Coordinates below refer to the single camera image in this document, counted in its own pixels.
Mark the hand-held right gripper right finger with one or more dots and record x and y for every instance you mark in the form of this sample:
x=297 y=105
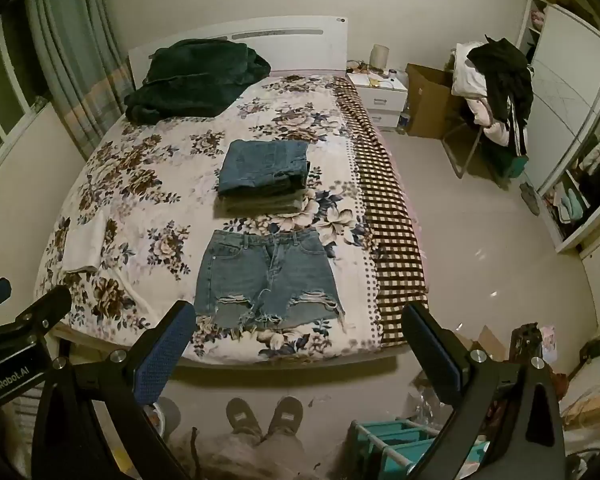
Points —
x=432 y=357

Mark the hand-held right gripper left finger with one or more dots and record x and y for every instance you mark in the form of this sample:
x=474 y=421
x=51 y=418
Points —
x=162 y=360

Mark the blue denim shorts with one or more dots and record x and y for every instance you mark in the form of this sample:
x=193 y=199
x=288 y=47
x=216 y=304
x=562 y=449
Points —
x=267 y=280

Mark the folded olive pants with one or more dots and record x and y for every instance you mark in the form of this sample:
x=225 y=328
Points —
x=260 y=204

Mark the flat cardboard piece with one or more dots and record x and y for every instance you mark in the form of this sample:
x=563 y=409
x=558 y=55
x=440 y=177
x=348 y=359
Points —
x=489 y=342

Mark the white folded cloth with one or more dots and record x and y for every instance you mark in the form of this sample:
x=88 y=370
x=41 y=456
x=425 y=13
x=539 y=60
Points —
x=84 y=242

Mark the teal storage rack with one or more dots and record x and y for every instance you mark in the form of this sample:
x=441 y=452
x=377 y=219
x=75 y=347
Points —
x=395 y=442

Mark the person's left shoe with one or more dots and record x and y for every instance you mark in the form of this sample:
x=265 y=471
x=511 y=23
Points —
x=243 y=416

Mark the person's shoe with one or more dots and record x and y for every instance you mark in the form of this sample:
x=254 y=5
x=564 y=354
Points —
x=243 y=416
x=285 y=415

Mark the person's right shoe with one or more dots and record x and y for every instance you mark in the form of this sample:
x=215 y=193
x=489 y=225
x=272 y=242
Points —
x=285 y=415

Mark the brown checkered blanket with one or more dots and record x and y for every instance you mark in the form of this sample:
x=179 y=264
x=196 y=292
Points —
x=387 y=230

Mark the person's trouser legs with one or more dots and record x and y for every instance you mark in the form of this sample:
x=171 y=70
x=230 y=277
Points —
x=260 y=457

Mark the floral bedsheet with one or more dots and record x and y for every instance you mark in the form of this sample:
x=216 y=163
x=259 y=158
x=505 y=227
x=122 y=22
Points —
x=150 y=200

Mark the grey slippers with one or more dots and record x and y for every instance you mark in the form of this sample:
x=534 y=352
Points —
x=530 y=199

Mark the white framed window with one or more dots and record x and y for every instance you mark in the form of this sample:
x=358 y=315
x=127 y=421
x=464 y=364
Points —
x=2 y=105

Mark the dark green bag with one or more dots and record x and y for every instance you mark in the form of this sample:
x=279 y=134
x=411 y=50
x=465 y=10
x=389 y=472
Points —
x=509 y=164

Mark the metal folding chair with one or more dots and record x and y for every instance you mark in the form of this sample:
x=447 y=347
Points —
x=462 y=147

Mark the folded blue jeans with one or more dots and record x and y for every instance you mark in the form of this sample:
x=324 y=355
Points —
x=262 y=165

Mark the clear water bottle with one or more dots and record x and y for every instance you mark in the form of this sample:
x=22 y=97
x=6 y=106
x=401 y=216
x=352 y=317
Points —
x=404 y=119

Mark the pink garment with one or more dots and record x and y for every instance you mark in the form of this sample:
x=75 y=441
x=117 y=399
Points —
x=495 y=122

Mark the green striped curtain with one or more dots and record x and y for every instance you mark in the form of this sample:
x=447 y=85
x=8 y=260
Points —
x=75 y=60

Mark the brown cardboard box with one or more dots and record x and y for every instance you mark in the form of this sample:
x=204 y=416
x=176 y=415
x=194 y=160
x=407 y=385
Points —
x=427 y=102

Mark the white nightstand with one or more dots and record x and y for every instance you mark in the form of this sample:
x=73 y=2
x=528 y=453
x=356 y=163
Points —
x=382 y=97

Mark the dark green fleece blanket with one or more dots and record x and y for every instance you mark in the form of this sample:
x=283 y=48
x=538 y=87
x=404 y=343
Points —
x=200 y=80

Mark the white wardrobe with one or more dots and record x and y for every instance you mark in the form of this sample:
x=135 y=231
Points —
x=565 y=105

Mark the white garment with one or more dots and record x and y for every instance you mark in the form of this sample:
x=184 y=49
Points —
x=467 y=72

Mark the black garment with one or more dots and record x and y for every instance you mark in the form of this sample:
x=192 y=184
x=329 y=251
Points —
x=507 y=80

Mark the white cylindrical lamp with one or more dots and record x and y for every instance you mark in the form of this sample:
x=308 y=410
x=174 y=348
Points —
x=380 y=57

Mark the white bed headboard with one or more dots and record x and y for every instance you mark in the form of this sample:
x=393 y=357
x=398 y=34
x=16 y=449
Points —
x=290 y=42

